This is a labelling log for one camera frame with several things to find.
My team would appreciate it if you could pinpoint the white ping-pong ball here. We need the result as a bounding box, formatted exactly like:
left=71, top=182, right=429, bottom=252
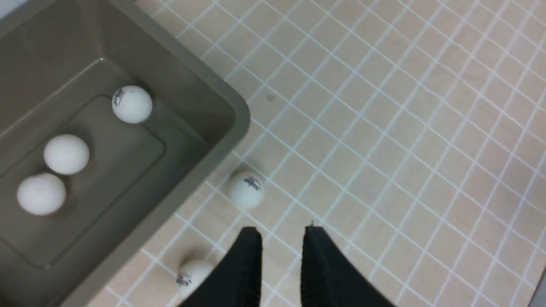
left=227, top=171, right=265, bottom=210
left=16, top=173, right=67, bottom=216
left=112, top=85, right=153, bottom=124
left=176, top=259, right=213, bottom=300
left=43, top=134, right=90, bottom=175

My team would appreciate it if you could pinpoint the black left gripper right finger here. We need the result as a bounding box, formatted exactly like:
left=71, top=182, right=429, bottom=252
left=301, top=226, right=394, bottom=307

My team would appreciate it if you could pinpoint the olive green plastic bin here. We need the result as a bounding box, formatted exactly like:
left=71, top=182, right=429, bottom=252
left=0, top=0, right=250, bottom=307

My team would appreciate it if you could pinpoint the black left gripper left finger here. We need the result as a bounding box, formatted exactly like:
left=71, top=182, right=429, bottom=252
left=180, top=227, right=262, bottom=307

